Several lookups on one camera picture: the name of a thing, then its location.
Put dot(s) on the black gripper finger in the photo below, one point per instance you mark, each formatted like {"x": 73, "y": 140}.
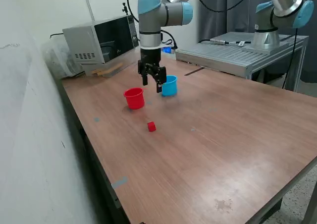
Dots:
{"x": 161, "y": 79}
{"x": 144, "y": 76}

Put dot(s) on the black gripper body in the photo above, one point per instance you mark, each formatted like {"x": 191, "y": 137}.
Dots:
{"x": 150, "y": 56}

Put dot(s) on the red cube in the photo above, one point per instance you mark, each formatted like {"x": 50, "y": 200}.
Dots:
{"x": 151, "y": 127}

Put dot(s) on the silver blue UR5e robot arm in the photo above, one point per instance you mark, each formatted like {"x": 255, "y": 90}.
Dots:
{"x": 153, "y": 18}

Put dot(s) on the aluminium robot base table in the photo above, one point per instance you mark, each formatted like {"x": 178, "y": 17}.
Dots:
{"x": 223, "y": 53}

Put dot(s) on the blue cup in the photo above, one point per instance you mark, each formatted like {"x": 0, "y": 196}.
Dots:
{"x": 171, "y": 89}

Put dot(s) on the red cup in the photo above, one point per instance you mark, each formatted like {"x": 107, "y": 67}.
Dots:
{"x": 135, "y": 101}

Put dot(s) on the wooden stick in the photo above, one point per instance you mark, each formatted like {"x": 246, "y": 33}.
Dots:
{"x": 111, "y": 68}
{"x": 104, "y": 73}

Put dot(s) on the dark metal strip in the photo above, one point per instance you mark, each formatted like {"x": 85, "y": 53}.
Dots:
{"x": 194, "y": 72}

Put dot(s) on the silver cylindrical device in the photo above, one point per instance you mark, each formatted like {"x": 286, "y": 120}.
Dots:
{"x": 219, "y": 41}

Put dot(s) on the silver microwave oven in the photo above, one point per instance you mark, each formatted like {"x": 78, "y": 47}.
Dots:
{"x": 81, "y": 40}

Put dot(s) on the grey curtain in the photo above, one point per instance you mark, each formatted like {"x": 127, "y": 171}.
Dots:
{"x": 218, "y": 23}

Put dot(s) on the white thin rod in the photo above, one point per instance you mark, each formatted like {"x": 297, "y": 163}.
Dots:
{"x": 90, "y": 9}

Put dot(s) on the large blue-grey tape piece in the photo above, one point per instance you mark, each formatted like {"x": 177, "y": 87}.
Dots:
{"x": 120, "y": 182}

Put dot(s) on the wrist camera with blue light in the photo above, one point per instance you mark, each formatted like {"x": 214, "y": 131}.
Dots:
{"x": 168, "y": 49}

